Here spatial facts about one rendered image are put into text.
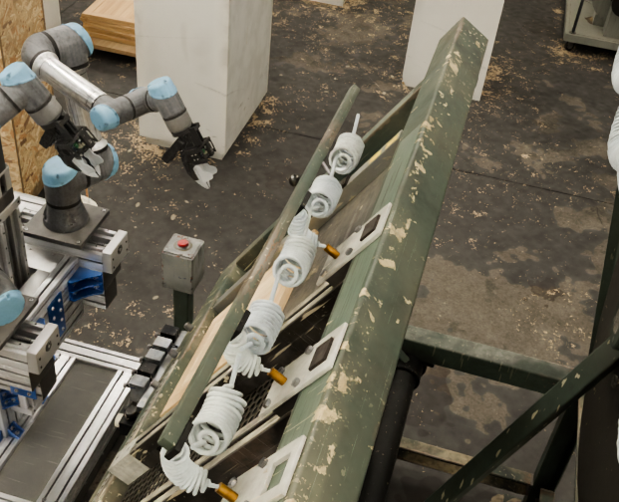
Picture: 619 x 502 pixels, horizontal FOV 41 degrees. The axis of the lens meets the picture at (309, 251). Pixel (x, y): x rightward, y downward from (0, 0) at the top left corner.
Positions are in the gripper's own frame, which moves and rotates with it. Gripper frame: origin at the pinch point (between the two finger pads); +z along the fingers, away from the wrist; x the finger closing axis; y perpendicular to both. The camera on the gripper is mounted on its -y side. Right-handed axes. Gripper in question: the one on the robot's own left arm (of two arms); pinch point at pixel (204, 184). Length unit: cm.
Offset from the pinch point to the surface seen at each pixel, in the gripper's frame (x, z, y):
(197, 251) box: 17.5, 33.7, -28.5
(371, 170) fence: -5, 4, 56
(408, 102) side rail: 19, -3, 64
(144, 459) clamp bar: -77, 36, -2
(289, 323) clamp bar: -76, -2, 57
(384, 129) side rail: 19, 4, 54
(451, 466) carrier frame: 22, 156, 29
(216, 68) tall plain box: 205, 30, -101
